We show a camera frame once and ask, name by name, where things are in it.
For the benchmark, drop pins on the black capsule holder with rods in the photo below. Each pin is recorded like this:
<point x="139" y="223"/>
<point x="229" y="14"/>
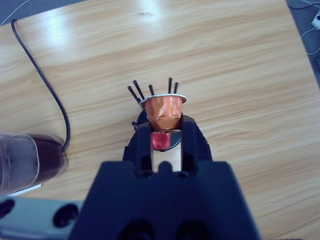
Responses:
<point x="175" y="141"/>

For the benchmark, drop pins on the clear water tank black lid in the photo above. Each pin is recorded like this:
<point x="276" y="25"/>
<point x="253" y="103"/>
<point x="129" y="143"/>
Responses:
<point x="25" y="160"/>

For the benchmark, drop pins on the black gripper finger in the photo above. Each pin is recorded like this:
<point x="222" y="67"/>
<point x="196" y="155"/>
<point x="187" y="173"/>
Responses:
<point x="195" y="145"/>
<point x="142" y="150"/>

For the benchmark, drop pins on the orange coffee capsule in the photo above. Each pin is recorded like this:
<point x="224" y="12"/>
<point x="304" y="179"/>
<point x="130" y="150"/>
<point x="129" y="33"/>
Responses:
<point x="163" y="110"/>

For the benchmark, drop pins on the red coffee capsule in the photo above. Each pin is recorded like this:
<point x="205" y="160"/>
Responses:
<point x="160" y="141"/>

